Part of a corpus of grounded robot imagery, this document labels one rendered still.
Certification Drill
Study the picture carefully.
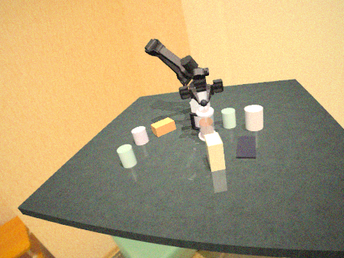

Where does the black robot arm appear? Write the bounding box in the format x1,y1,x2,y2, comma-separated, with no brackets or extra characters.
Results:
144,39,209,87

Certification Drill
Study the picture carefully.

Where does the orange rectangular block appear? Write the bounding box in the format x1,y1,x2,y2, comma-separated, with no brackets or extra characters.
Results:
151,118,176,137

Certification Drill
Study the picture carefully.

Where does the pale yellow rectangular block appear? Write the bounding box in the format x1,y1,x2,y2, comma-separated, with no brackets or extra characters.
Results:
204,133,226,172

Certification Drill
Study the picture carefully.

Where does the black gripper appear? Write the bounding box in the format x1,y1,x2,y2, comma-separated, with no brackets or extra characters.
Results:
179,78,224,104

